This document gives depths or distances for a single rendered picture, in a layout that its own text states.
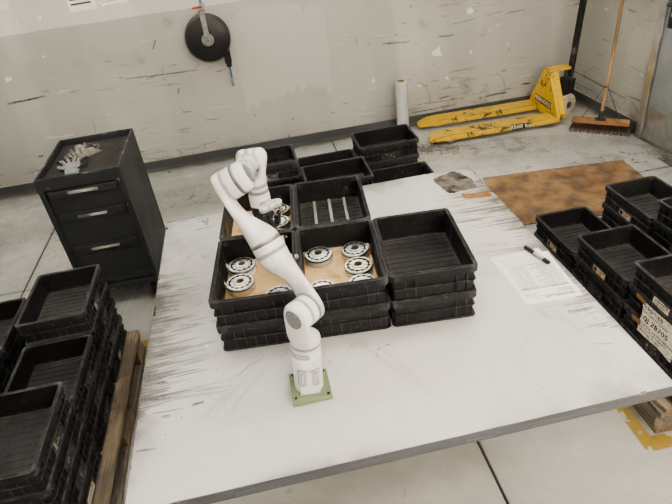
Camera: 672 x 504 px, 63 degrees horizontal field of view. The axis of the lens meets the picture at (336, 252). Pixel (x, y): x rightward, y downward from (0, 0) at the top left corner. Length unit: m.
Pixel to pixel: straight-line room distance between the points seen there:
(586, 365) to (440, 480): 0.83
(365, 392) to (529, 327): 0.61
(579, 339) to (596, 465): 0.72
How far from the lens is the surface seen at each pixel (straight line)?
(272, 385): 1.84
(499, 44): 5.62
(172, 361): 2.04
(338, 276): 2.01
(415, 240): 2.17
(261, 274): 2.09
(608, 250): 3.02
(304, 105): 5.22
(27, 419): 2.43
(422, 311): 1.94
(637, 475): 2.57
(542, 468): 2.49
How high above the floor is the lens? 2.01
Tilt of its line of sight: 34 degrees down
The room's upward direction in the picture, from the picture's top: 8 degrees counter-clockwise
